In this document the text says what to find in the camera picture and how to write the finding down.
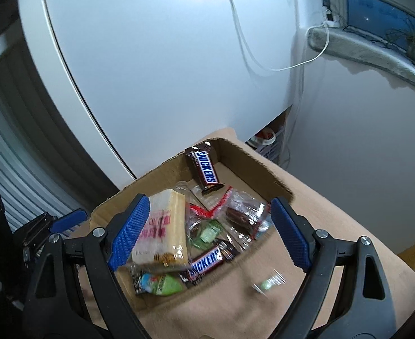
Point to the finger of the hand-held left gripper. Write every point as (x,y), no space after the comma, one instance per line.
(69,219)

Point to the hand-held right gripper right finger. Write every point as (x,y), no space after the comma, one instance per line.
(292,236)

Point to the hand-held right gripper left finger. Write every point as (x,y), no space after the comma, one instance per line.
(129,233)

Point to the pink printed sandwich packet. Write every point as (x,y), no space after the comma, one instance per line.
(165,226)

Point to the small green candy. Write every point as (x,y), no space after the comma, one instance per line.
(269,282)

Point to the green and blue candy packet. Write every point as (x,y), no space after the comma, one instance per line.
(161,284)

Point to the small green packet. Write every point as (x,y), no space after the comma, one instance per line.
(207,235)

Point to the brown chocolate bar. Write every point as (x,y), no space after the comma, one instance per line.
(204,169)
(205,261)

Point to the cardboard box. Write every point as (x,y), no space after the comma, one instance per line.
(250,162)

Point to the white ribbed shutter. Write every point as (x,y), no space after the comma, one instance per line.
(2,141)

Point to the white cabinet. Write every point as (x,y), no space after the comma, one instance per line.
(158,60)

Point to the grey sill cloth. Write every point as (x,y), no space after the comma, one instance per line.
(363,51)

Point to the potted green plant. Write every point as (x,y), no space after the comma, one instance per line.
(414,42)

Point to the window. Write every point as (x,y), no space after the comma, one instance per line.
(370,7)

